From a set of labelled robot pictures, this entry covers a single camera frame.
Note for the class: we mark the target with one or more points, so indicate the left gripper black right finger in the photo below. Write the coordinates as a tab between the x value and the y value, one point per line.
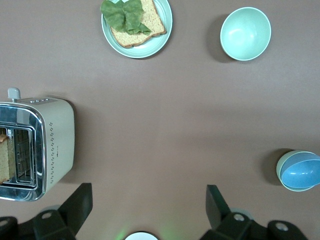
220	215

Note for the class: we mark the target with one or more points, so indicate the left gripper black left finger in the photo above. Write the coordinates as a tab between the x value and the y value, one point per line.
80	207

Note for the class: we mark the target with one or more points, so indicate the pale green bowl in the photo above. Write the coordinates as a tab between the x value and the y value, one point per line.
279	167
246	33

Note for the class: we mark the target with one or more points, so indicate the blue bowl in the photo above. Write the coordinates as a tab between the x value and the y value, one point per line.
302	172

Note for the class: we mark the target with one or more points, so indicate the silver beige toaster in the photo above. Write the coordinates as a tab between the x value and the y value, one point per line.
60	137

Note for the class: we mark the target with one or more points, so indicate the brown toast slice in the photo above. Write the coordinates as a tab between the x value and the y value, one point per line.
5	160

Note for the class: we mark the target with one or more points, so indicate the pale green plate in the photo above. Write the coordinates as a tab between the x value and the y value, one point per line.
150	47

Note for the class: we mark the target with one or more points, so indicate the brown bread slice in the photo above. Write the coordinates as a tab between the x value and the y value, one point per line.
150	25

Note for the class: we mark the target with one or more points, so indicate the green lettuce leaf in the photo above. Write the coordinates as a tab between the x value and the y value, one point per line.
120	15

